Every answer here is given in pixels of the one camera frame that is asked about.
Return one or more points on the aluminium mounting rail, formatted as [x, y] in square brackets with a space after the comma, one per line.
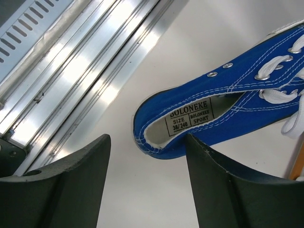
[55, 93]

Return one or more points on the wooden two-tier shoe rack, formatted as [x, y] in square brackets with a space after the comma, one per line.
[298, 165]

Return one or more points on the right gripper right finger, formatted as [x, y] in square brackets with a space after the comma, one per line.
[228, 194]

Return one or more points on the slotted grey cable duct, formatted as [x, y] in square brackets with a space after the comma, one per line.
[27, 25]

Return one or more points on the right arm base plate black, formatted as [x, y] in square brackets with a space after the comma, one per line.
[11, 157]

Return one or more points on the blue sneaker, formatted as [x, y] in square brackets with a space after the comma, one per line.
[260, 87]

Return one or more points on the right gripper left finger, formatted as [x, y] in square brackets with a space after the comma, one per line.
[64, 194]

